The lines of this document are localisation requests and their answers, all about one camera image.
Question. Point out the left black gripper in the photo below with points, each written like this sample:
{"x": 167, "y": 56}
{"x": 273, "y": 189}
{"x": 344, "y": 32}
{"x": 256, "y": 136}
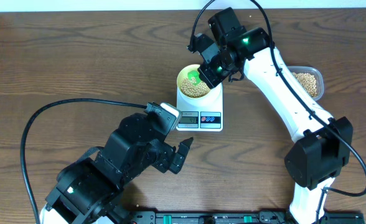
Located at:
{"x": 161, "y": 162}

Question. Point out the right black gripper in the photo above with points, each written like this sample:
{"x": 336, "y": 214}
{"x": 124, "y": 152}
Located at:
{"x": 206, "y": 74}

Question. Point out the green plastic measuring spoon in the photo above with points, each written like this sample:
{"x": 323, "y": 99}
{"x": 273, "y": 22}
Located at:
{"x": 193, "y": 77}

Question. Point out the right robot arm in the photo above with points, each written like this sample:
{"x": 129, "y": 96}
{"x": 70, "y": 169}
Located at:
{"x": 321, "y": 143}

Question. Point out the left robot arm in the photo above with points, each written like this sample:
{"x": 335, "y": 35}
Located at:
{"x": 91, "y": 187}

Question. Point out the white digital kitchen scale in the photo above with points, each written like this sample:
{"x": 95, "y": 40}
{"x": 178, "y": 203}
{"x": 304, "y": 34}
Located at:
{"x": 201, "y": 114}

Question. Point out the yellow plastic bowl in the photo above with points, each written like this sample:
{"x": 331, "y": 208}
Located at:
{"x": 183, "y": 74}

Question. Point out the soybeans in bowl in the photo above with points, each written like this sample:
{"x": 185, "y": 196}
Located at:
{"x": 192, "y": 89}

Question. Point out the soybeans in container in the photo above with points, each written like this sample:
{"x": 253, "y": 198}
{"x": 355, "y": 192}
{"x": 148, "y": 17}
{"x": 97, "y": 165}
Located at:
{"x": 308, "y": 82}

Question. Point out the clear plastic container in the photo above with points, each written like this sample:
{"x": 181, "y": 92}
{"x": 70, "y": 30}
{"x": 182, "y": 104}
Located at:
{"x": 312, "y": 71}

